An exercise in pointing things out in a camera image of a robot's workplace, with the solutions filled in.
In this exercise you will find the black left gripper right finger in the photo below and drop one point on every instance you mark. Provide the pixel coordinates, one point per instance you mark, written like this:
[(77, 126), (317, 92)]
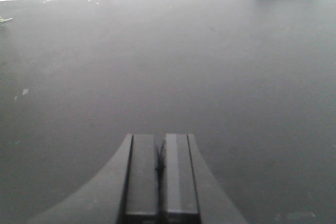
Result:
[(189, 191)]

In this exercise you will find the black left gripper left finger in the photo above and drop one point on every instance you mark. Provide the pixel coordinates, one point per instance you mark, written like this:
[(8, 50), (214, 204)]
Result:
[(125, 190)]

